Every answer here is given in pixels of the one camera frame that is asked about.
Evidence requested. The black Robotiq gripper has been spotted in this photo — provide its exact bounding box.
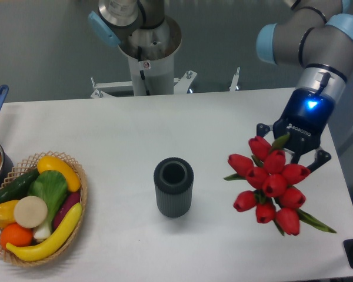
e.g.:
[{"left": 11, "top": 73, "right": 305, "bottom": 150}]
[{"left": 256, "top": 89, "right": 335, "bottom": 173}]

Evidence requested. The red tulip bouquet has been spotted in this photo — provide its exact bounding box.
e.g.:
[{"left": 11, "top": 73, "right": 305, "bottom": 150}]
[{"left": 225, "top": 133, "right": 336, "bottom": 236}]

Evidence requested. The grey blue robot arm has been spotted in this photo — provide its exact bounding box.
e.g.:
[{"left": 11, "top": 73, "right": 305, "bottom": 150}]
[{"left": 88, "top": 1, "right": 353, "bottom": 171}]

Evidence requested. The dark grey ribbed vase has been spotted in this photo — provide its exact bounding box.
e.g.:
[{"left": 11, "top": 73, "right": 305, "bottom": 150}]
[{"left": 154, "top": 157, "right": 194, "bottom": 218}]

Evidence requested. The purple sweet potato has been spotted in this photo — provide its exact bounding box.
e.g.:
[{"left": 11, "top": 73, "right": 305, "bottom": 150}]
[{"left": 52, "top": 191, "right": 81, "bottom": 230}]

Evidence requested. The yellow squash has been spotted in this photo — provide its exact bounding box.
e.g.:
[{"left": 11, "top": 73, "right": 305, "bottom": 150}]
[{"left": 37, "top": 156, "right": 81, "bottom": 192}]

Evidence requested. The green bok choy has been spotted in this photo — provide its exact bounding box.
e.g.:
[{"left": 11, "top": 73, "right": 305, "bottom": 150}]
[{"left": 28, "top": 170, "right": 68, "bottom": 242}]

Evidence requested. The woven wicker basket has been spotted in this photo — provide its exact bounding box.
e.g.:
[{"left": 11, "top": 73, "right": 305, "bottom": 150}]
[{"left": 0, "top": 152, "right": 88, "bottom": 267}]

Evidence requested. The beige round mushroom cap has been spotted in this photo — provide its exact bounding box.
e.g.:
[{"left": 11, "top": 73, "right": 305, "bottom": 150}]
[{"left": 14, "top": 196, "right": 48, "bottom": 229}]

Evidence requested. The green cucumber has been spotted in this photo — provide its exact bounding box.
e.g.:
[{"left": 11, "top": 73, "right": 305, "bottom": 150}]
[{"left": 0, "top": 169, "right": 39, "bottom": 204}]

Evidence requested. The yellow banana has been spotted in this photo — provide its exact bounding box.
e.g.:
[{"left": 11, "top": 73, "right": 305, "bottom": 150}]
[{"left": 6, "top": 203, "right": 82, "bottom": 262}]

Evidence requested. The orange fruit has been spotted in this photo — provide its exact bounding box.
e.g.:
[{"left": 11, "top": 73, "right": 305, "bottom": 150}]
[{"left": 0, "top": 223, "right": 33, "bottom": 250}]

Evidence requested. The yellow bell pepper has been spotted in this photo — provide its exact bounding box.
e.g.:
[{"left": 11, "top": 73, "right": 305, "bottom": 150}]
[{"left": 0, "top": 200, "right": 19, "bottom": 229}]

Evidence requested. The white metal base frame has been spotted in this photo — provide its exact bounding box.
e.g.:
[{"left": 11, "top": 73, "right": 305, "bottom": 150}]
[{"left": 91, "top": 66, "right": 241, "bottom": 98}]

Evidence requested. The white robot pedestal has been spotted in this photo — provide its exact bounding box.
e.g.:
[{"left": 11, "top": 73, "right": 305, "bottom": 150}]
[{"left": 117, "top": 14, "right": 183, "bottom": 96}]

